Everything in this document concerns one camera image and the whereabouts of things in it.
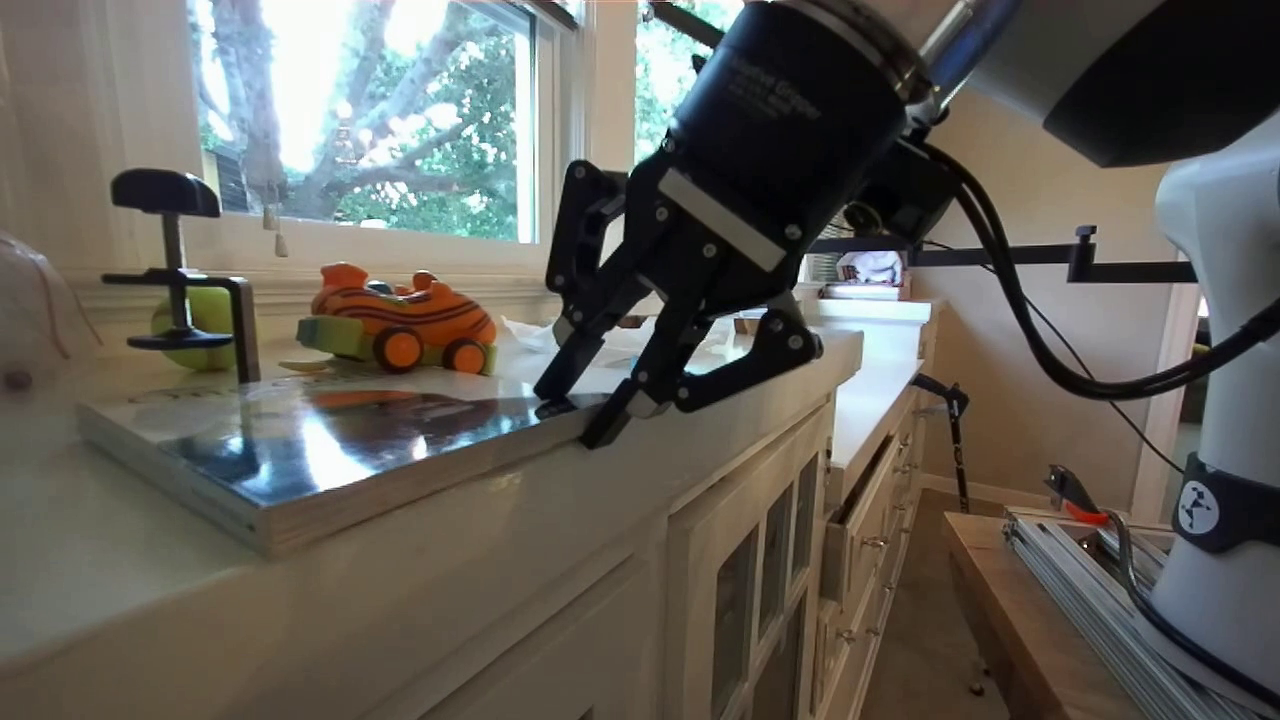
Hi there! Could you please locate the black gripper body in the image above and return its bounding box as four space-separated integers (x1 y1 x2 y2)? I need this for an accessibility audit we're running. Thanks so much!
617 0 928 323

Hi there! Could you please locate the gorilla children's board book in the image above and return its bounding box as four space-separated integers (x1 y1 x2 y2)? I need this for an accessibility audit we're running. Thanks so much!
74 374 632 561

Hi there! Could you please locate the glass window pane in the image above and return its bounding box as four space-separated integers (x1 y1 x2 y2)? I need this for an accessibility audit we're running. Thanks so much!
184 0 580 252
632 0 753 166

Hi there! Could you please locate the orange tiger toy car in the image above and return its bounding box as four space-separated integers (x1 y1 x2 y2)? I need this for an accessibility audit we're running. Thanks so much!
293 258 504 381

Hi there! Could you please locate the black stand rod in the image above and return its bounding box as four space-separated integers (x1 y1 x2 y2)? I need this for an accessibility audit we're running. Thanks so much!
913 368 976 518

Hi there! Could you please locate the white counter cabinet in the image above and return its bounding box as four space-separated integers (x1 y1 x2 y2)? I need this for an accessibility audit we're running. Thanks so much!
394 294 940 720

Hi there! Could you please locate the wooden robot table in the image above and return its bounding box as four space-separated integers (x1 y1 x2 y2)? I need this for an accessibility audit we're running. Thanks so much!
940 509 1168 720

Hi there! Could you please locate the green tennis ball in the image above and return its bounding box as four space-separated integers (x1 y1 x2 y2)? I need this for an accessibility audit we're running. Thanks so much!
146 282 244 381

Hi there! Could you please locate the black table clamp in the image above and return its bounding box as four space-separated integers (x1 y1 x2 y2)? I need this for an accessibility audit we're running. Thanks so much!
101 164 264 391

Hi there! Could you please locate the clear plastic zip bag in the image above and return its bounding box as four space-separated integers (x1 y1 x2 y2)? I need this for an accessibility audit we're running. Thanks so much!
0 231 84 391

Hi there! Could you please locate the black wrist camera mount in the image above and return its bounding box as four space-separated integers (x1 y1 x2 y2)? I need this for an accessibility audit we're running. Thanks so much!
847 130 969 252

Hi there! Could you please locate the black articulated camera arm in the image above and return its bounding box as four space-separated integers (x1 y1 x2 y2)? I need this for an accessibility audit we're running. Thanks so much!
795 220 1199 292

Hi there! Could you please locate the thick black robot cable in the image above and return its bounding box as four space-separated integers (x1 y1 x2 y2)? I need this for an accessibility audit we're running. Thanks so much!
928 138 1280 405

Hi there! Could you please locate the red handled clamp tool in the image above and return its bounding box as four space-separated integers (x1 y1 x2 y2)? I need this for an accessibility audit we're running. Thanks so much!
1045 459 1120 533

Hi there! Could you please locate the thin black camera cable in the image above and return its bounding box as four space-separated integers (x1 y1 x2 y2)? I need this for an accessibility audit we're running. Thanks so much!
993 270 1193 471

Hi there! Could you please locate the grey metal base plate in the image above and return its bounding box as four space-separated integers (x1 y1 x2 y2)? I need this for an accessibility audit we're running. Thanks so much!
1002 501 1280 720

